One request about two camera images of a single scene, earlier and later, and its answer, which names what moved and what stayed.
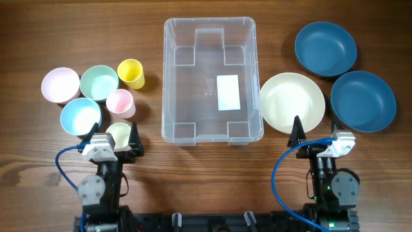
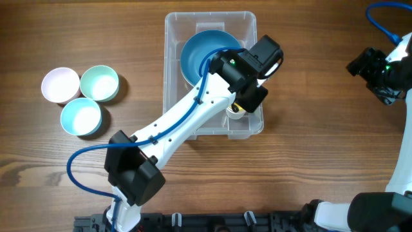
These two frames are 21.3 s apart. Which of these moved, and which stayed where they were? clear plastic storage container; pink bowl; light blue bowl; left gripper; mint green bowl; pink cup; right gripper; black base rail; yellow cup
Moved: left gripper; pink cup; right gripper; yellow cup
Stayed: clear plastic storage container; mint green bowl; black base rail; pink bowl; light blue bowl
